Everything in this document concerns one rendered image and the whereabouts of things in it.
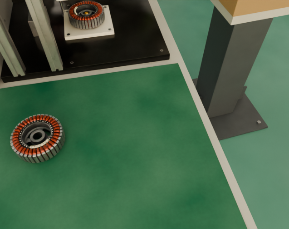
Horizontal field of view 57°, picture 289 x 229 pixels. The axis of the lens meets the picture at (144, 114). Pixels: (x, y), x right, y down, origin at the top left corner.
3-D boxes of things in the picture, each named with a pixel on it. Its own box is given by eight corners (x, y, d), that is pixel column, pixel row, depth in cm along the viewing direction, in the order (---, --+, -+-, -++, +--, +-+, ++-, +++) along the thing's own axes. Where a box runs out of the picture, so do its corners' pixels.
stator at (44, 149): (11, 133, 62) (4, 124, 59) (57, 115, 65) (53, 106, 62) (22, 172, 56) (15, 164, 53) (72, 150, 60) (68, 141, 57)
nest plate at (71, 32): (108, 8, 91) (108, 4, 90) (114, 34, 82) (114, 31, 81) (64, 13, 89) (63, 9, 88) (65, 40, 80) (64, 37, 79)
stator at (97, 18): (104, 8, 88) (103, -2, 85) (105, 28, 82) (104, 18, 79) (70, 11, 87) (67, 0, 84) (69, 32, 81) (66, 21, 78)
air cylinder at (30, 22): (50, 21, 86) (45, 5, 82) (50, 35, 82) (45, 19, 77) (34, 22, 86) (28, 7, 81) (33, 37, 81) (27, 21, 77)
